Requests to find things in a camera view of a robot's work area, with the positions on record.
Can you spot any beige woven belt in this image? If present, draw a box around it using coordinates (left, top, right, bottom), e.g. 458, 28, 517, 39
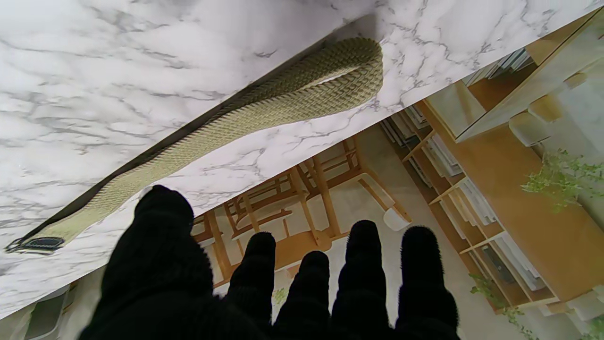
5, 38, 384, 255

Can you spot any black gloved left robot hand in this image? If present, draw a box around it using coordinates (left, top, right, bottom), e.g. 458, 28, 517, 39
78, 184, 461, 340

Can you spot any printed room scene backdrop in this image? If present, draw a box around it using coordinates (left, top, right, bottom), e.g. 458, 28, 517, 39
0, 9, 604, 340

